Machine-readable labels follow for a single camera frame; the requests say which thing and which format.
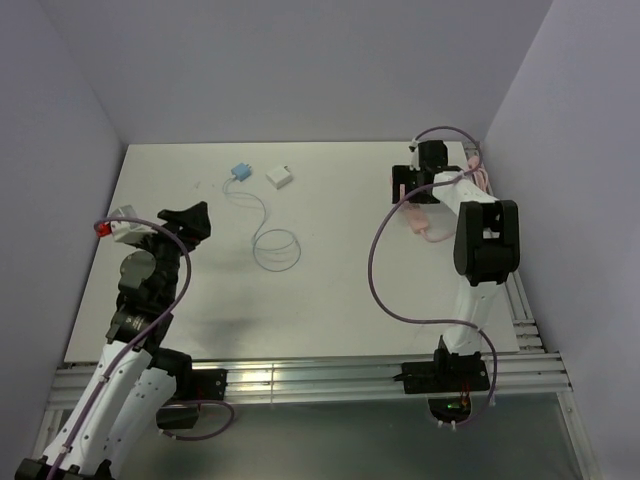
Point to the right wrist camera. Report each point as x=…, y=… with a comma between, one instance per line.
x=415, y=155

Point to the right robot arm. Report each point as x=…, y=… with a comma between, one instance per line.
x=486, y=246

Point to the white charger plug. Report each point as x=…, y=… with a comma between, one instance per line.
x=279, y=176

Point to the pink power strip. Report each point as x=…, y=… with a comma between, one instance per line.
x=415, y=217

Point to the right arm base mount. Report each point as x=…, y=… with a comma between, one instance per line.
x=457, y=380

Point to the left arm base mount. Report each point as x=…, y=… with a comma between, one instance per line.
x=201, y=390

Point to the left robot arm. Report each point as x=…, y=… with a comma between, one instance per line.
x=134, y=376

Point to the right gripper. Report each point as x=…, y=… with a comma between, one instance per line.
x=402, y=175

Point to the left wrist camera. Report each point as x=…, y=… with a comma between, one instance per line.
x=122, y=231

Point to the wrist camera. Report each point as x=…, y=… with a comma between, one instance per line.
x=122, y=231
x=415, y=155

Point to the blue charger plug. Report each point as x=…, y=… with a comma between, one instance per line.
x=241, y=172

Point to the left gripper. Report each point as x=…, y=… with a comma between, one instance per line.
x=193, y=220

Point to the aluminium frame rail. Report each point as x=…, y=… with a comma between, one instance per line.
x=365, y=295

